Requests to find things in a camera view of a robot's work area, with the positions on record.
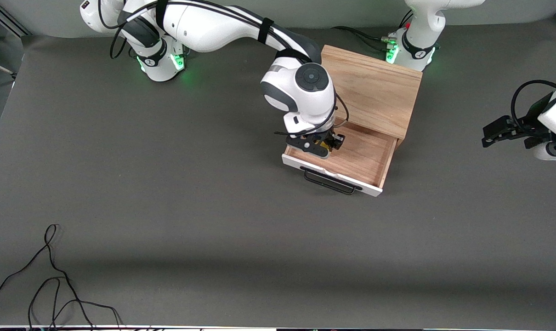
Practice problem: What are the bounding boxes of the white-fronted wooden drawer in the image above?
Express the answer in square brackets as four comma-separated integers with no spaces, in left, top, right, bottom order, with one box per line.
[282,117,398,197]

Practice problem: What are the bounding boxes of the loose black table cable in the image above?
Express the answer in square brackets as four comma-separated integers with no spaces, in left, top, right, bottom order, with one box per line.
[0,224,125,331]

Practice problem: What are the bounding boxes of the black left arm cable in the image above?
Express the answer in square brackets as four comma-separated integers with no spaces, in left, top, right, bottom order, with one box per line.
[511,80,556,138]

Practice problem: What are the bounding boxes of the grey metal rod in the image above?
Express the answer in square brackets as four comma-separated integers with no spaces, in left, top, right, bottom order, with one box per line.
[0,56,17,88]

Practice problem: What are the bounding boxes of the wooden drawer cabinet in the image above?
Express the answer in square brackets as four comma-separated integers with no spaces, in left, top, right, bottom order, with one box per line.
[321,45,423,148]

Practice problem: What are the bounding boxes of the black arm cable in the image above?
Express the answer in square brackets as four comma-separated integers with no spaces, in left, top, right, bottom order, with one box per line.
[511,80,556,138]
[98,0,350,137]

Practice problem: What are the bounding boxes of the aluminium frame rail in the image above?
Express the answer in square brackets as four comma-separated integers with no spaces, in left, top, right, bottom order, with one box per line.
[0,0,31,37]

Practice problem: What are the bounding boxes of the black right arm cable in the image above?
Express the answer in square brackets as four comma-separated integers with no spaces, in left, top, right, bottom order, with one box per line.
[98,0,350,137]

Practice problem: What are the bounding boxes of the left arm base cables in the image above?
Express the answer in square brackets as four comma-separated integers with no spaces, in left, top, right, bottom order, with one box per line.
[331,25,398,52]

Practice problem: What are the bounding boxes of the black metal drawer handle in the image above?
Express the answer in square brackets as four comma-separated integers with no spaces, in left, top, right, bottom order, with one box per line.
[301,168,363,195]

